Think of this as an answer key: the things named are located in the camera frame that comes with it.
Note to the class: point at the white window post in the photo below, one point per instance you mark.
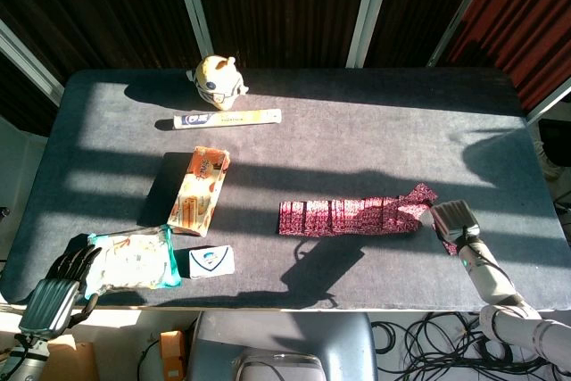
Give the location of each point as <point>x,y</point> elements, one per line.
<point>369,10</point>
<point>548,104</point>
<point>192,2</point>
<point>459,15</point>
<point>27,64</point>

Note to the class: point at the wooden table edge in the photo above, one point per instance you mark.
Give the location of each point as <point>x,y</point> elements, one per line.
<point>401,310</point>

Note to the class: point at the small orange carton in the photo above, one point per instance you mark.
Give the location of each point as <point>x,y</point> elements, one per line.
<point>171,354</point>

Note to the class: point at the white blue soap box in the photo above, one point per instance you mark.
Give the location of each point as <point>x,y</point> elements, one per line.
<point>212,261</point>

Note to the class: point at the brown cardboard box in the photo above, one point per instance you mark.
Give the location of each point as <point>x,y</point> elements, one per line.
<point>71,358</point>

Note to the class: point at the yellow plush toy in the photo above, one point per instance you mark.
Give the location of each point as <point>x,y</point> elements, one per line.
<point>218,82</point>

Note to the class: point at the teal edged snack bag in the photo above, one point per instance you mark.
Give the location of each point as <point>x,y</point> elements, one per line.
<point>134,260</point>

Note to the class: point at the red orange curtain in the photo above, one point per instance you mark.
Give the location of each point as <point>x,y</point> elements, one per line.
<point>526,19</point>

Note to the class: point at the red patterned cloth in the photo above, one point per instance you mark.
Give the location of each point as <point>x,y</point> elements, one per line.
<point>339,217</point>

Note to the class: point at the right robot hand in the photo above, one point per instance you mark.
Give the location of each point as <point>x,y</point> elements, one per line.
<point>455,220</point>

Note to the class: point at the grey table cloth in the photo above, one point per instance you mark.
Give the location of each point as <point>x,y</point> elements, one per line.
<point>312,153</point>

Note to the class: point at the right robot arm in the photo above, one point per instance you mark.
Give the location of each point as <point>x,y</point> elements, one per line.
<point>490,278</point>

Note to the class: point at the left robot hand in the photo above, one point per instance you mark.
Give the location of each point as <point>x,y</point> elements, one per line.
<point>49,305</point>

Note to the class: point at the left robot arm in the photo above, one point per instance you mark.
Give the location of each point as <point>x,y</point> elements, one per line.
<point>22,358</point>

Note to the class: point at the orange cardboard snack box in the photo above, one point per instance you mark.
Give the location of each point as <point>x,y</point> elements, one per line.
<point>196,202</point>

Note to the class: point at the dark brown curtain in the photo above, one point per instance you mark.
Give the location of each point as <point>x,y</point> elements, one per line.
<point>285,6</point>

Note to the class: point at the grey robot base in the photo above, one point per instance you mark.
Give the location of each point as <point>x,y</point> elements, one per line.
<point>281,345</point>

